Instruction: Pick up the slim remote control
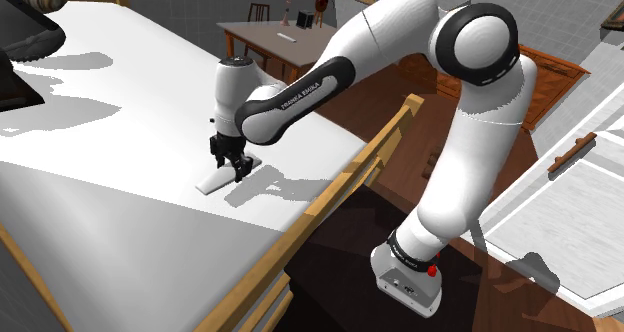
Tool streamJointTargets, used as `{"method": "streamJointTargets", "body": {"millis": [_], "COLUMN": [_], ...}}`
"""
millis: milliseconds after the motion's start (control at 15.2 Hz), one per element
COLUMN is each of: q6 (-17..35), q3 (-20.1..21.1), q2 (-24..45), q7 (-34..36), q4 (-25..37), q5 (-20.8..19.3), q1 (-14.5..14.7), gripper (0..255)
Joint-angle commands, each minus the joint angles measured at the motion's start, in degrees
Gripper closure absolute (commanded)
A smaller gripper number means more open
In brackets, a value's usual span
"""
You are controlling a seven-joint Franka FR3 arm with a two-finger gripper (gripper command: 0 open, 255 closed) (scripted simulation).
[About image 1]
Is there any wooden bed with white mattress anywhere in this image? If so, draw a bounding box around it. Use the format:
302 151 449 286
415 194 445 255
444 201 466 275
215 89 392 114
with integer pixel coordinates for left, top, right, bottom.
0 0 426 332

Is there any dark wooden chair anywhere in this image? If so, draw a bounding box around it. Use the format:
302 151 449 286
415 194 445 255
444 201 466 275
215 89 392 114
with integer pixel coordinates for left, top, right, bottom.
245 2 272 24

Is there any white flat remote control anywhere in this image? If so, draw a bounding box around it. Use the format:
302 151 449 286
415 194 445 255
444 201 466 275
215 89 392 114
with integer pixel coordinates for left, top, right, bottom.
195 154 263 196

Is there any framed wall picture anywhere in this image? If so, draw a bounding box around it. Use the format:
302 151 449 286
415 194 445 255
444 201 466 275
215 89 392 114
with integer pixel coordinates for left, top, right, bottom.
599 0 624 33

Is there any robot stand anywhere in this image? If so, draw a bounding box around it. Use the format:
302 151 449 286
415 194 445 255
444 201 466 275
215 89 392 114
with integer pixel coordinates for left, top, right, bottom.
284 184 485 332

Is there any white door with wooden handle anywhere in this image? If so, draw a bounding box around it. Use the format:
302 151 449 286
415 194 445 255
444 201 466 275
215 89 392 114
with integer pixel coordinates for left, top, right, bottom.
460 79 624 319

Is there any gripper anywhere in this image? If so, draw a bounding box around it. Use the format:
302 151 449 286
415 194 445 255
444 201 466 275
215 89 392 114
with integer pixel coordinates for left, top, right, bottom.
209 132 255 184

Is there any wooden table with lamp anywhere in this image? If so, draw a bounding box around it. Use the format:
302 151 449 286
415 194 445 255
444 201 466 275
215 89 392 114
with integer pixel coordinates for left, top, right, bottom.
216 0 339 85

